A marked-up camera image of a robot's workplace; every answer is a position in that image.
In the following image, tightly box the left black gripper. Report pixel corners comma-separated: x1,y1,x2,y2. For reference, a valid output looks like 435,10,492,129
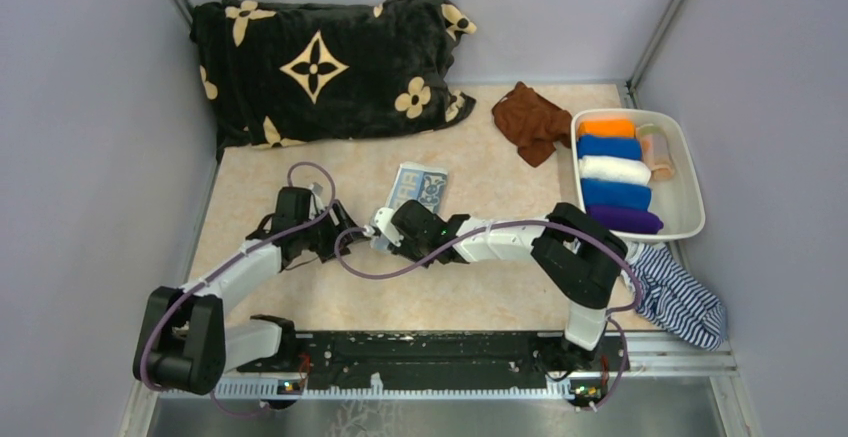
297,199,370,263

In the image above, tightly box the orange blue patterned towel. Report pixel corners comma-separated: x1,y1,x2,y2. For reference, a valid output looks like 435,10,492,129
386,162,449,214

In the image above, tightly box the orange polka dot towel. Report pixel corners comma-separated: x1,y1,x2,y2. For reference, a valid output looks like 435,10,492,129
635,123,675,182

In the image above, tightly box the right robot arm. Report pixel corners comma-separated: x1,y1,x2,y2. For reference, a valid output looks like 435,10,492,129
372,201,627,371

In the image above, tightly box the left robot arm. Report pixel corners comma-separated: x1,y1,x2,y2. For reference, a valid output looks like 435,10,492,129
132,186,367,395

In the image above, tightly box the brown towel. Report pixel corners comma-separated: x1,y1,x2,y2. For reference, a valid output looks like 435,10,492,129
492,82,572,168

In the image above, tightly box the black pillow with beige flowers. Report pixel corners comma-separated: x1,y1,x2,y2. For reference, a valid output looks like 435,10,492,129
190,0,476,150

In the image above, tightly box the blue rolled towel lower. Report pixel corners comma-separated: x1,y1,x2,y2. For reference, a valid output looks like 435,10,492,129
580,179,652,211

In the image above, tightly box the blue rolled towel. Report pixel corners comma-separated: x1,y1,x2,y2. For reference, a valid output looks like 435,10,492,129
577,134,642,161
580,179,652,211

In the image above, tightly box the white rolled towel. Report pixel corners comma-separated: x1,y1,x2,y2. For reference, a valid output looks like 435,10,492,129
578,156,652,186

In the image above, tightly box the orange rolled towel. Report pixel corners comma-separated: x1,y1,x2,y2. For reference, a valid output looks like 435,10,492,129
577,119,636,139

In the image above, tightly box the purple rolled towel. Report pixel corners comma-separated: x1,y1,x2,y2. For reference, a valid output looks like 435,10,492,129
587,205,664,235

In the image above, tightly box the blue rolled towel upper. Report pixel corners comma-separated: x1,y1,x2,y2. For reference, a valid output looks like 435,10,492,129
577,134,642,161

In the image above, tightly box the white plastic bin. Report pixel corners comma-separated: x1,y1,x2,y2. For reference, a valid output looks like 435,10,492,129
571,108,705,243

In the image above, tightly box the blue white striped towel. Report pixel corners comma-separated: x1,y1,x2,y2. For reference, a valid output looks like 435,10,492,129
626,242,727,351

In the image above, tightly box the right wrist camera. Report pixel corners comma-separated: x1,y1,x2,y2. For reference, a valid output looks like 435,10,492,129
370,207,402,253

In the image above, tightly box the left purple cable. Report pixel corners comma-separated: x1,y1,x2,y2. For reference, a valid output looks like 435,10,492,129
137,161,338,420

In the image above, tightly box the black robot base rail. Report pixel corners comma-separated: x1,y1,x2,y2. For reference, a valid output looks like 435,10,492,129
238,331,630,407

